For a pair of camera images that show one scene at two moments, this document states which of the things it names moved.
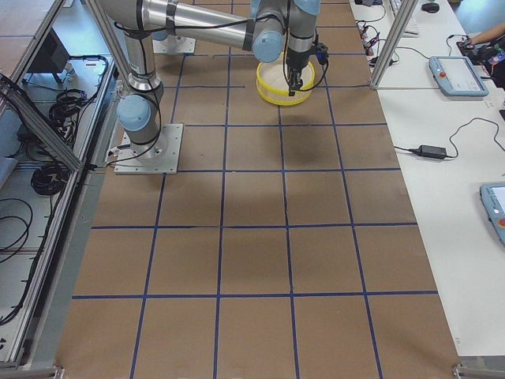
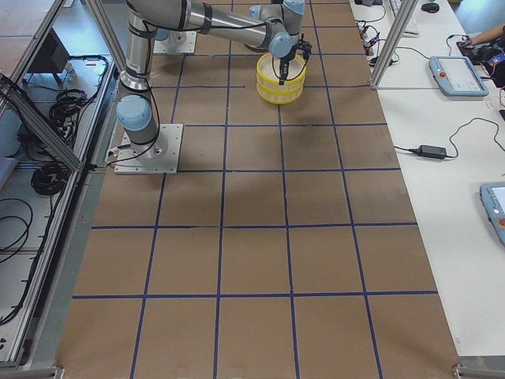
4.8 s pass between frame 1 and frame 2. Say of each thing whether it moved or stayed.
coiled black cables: stayed
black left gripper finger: moved
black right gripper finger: moved
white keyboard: stayed
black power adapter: stayed
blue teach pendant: stayed
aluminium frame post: stayed
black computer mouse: stayed
